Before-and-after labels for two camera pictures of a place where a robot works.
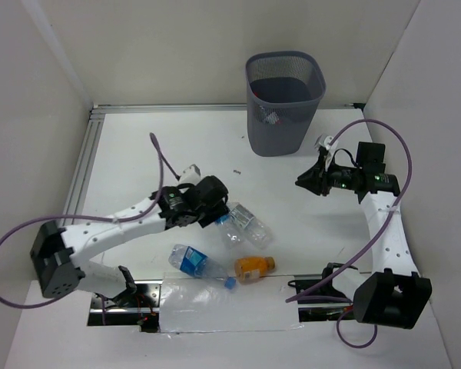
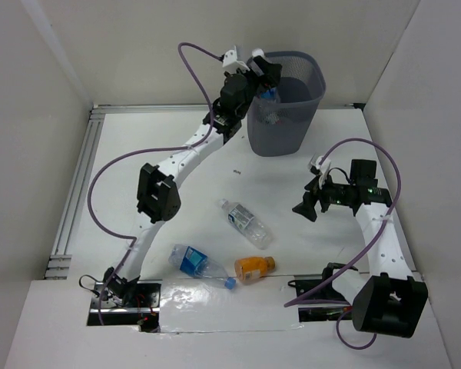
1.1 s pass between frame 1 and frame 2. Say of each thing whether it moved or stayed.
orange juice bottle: stayed
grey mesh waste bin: stayed
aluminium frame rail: stayed
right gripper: moved
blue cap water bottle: stayed
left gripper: moved
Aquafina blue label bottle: moved
